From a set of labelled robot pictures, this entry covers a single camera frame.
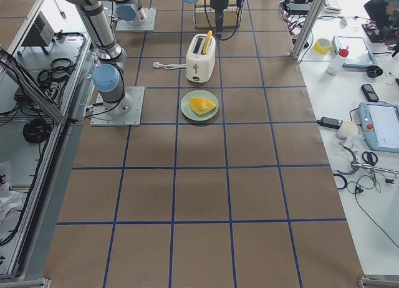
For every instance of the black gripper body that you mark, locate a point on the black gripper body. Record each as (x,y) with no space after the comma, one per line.
(218,2)

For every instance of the white toaster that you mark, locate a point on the white toaster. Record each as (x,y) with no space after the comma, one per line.
(199,66)

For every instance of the bread slice in toaster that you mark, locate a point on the bread slice in toaster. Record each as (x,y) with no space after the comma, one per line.
(206,42)

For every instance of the bread slice on plate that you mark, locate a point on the bread slice on plate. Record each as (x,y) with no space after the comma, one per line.
(201,106)

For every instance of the green plate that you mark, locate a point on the green plate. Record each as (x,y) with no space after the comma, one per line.
(187,111)

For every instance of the yellow tape roll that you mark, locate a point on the yellow tape roll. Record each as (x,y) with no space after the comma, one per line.
(322,46)

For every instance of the white bottle red cap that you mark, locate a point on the white bottle red cap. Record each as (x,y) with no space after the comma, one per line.
(337,63)

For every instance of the blue teach pendant far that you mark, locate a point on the blue teach pendant far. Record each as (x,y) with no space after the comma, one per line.
(360,55)

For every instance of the blue teach pendant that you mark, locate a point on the blue teach pendant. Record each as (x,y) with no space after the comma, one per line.
(360,55)
(379,123)

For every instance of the black power adapter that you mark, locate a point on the black power adapter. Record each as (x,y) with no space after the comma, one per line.
(330,122)

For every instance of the black remote control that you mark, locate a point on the black remote control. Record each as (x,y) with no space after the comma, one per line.
(369,93)

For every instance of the white paper cup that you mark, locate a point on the white paper cup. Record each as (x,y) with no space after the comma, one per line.
(346,129)

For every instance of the blue teach pendant near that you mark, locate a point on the blue teach pendant near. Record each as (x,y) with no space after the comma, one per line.
(379,123)

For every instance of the black scissors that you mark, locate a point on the black scissors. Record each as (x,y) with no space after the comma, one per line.
(370,158)

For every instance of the wire shelf with wooden boards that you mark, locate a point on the wire shelf with wooden boards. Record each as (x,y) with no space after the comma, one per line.
(204,15)

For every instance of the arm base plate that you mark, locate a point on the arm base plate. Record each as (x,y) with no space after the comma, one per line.
(131,19)
(127,112)

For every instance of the aluminium frame post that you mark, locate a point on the aluminium frame post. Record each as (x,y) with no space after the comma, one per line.
(309,22)

